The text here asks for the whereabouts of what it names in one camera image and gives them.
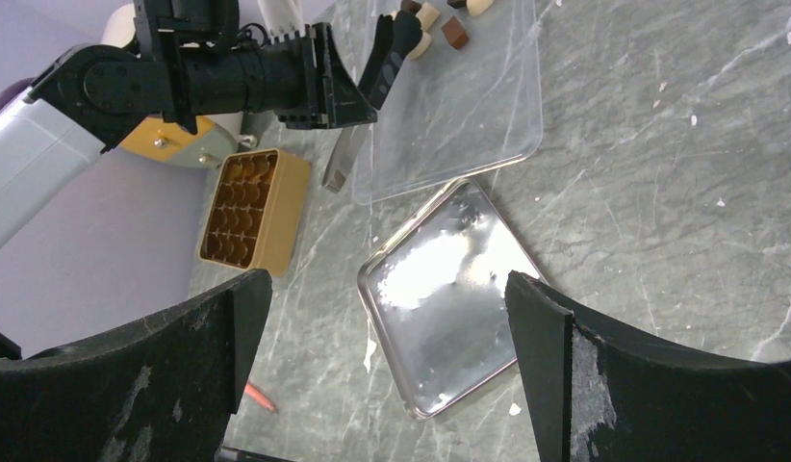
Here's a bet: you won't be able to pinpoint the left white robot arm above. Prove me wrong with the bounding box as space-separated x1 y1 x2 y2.
0 1 377 248

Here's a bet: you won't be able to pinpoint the red pen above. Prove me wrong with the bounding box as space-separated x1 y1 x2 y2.
244 381 278 414

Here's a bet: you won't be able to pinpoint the black metal tongs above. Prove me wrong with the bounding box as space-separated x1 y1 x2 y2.
321 10 423 193

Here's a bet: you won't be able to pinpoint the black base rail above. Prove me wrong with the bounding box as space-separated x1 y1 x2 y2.
214 447 291 462

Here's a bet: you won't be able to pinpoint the clear plastic tray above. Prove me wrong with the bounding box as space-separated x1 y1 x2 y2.
348 0 543 205

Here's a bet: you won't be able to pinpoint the white oval chocolate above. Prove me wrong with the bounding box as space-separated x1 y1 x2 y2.
407 32 432 61

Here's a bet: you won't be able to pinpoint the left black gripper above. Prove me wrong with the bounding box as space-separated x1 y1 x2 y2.
133 1 377 131

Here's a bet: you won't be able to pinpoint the brown square chocolate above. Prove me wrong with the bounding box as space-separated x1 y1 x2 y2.
441 16 470 50

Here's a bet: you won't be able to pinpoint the gold chocolate box tray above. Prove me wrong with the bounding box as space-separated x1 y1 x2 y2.
198 148 312 276

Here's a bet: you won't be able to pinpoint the square silver metal lid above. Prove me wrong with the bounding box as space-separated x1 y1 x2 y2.
357 179 543 421

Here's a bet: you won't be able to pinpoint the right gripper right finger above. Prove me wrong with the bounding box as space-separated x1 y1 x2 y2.
505 271 791 461

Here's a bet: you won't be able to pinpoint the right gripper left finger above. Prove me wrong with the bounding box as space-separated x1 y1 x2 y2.
0 269 272 461

